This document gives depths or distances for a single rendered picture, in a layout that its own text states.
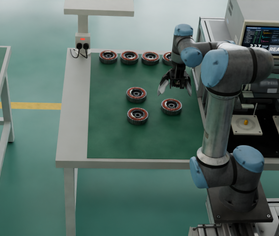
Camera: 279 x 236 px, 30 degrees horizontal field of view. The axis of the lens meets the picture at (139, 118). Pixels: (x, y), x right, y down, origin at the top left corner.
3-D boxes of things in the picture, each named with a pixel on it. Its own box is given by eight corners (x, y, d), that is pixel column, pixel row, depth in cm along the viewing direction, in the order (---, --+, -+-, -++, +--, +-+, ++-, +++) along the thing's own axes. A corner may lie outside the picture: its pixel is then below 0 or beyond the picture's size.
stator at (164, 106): (181, 104, 290) (182, 98, 288) (181, 116, 282) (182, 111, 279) (161, 102, 290) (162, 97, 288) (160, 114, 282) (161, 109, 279)
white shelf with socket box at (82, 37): (129, 81, 304) (134, 11, 275) (65, 79, 301) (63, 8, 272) (127, 48, 331) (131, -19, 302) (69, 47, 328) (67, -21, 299)
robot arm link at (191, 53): (213, 50, 196) (205, 35, 204) (185, 52, 194) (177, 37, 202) (210, 68, 201) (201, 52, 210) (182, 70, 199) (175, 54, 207)
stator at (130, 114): (140, 109, 284) (141, 104, 282) (151, 121, 277) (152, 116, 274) (123, 115, 279) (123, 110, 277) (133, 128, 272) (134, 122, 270)
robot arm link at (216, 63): (234, 192, 188) (260, 57, 158) (194, 197, 185) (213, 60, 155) (222, 171, 198) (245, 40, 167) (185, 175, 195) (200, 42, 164)
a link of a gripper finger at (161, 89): (153, 99, 223) (167, 84, 219) (152, 91, 228) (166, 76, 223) (159, 102, 225) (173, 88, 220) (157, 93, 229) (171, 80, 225)
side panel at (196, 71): (202, 98, 296) (211, 49, 276) (197, 98, 296) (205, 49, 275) (196, 70, 318) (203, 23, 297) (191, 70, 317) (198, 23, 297)
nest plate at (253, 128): (262, 135, 271) (262, 133, 270) (233, 134, 270) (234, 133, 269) (255, 116, 283) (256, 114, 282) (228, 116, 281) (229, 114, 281)
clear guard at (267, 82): (282, 110, 250) (285, 100, 246) (233, 109, 248) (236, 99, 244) (267, 71, 275) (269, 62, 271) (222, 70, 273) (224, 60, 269)
